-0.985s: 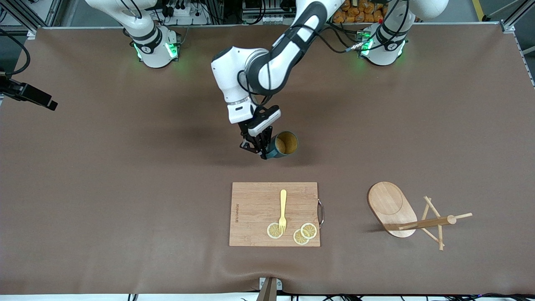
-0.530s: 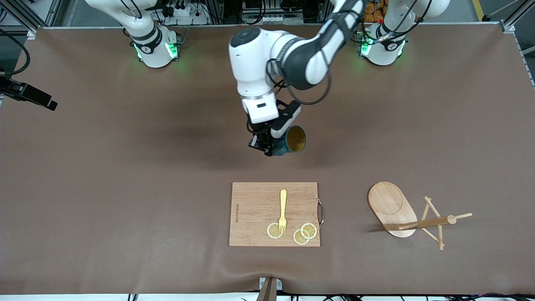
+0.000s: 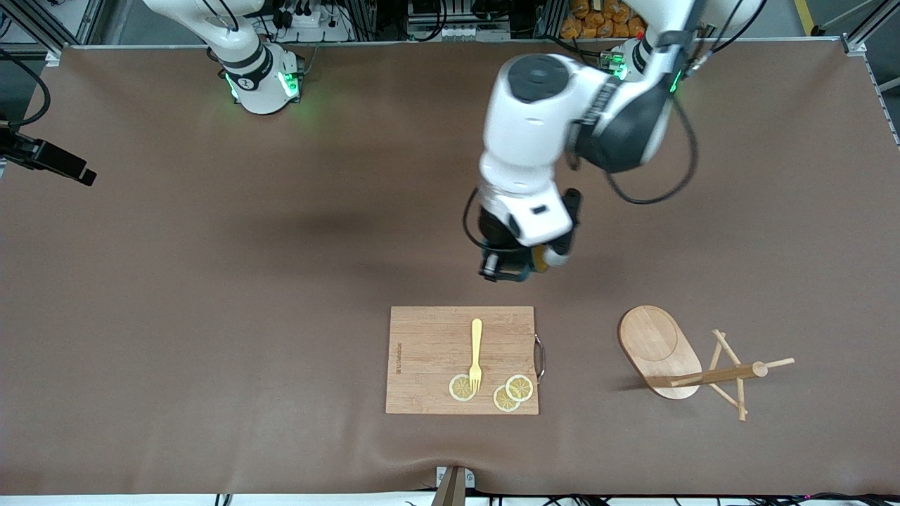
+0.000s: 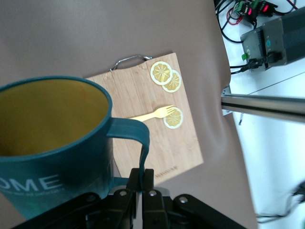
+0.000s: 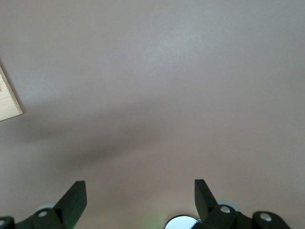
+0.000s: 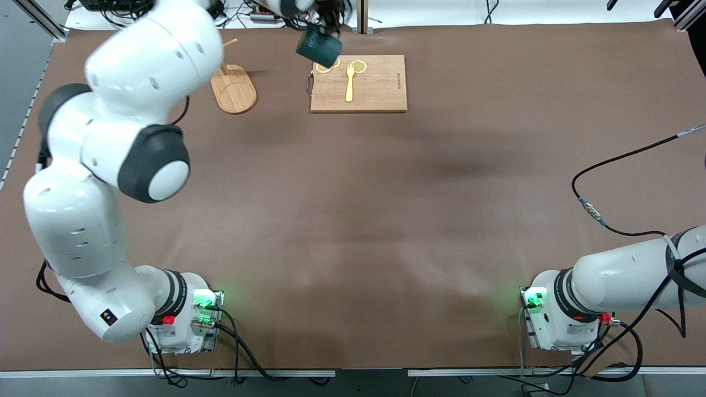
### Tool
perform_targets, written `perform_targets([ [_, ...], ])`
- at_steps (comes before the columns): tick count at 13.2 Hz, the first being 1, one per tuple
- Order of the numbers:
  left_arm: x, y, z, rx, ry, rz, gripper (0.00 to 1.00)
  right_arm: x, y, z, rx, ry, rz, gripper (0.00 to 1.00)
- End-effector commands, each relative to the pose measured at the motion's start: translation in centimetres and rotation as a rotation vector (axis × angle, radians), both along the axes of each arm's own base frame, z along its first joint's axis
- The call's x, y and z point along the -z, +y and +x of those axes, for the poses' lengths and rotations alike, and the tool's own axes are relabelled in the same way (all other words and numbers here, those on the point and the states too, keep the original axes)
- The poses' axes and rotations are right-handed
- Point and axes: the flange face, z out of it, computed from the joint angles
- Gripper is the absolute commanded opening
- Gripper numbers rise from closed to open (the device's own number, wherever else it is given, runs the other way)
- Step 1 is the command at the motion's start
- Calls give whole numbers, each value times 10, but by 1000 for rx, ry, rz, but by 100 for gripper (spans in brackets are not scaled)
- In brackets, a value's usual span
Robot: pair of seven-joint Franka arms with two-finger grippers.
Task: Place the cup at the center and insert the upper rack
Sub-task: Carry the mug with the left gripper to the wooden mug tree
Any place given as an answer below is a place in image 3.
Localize white power strip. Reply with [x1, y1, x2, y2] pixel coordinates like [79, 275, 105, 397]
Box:
[271, 0, 352, 43]

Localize dark teal mug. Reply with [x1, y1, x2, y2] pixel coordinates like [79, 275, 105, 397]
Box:
[501, 245, 558, 283]

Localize metal table bracket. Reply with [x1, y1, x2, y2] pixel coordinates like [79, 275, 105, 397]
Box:
[430, 465, 477, 506]

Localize wooden cutting board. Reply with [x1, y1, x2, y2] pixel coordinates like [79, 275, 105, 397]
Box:
[385, 306, 546, 415]

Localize white electronics box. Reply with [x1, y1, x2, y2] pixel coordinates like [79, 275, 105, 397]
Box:
[408, 21, 510, 41]

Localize brown table mat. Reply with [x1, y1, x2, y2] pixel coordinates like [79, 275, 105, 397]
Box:
[0, 41, 900, 496]

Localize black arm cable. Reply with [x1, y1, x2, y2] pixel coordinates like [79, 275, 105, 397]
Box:
[0, 48, 51, 129]
[463, 0, 746, 252]

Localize aluminium frame post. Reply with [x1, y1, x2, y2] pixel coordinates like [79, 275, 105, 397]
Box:
[35, 0, 106, 65]
[840, 0, 900, 148]

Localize wooden mug tree rack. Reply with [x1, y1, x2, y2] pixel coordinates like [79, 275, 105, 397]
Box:
[617, 304, 796, 422]

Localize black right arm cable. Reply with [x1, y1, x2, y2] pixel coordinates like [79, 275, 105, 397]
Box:
[0, 48, 51, 129]

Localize orange snack bags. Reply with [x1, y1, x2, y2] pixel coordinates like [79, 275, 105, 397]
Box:
[561, 0, 646, 40]

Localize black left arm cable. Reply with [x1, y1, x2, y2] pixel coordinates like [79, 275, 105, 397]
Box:
[463, 0, 746, 252]

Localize yellow plastic fork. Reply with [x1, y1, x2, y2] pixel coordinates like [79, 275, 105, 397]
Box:
[468, 318, 484, 394]

